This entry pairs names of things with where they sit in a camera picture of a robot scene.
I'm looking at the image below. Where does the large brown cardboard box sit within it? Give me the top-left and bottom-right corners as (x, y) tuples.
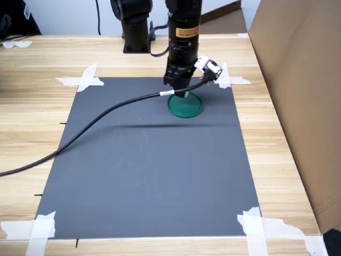
(247, 0), (341, 236)

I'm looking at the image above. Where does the white tape strip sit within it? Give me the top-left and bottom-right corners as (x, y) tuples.
(0, 219), (56, 241)
(262, 217), (329, 256)
(55, 76), (105, 87)
(237, 206), (269, 256)
(25, 211), (57, 256)
(216, 75), (253, 86)
(76, 62), (99, 93)
(217, 62), (232, 90)

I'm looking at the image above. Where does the round green lid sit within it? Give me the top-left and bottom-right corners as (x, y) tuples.
(167, 90), (204, 119)

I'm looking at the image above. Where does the thick black camera cable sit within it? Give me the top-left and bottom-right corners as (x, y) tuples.
(0, 71), (217, 178)

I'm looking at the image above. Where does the brown cardboard sheet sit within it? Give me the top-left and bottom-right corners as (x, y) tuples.
(199, 0), (249, 35)

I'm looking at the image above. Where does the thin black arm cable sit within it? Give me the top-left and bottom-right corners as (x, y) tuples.
(147, 15), (172, 58)

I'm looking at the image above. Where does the black object at table edge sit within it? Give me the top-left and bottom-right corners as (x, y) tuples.
(322, 227), (341, 256)

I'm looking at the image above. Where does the crumpled white tape scrap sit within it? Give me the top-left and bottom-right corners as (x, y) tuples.
(2, 39), (34, 50)

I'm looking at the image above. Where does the dark grey mat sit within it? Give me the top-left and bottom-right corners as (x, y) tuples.
(34, 76), (262, 239)

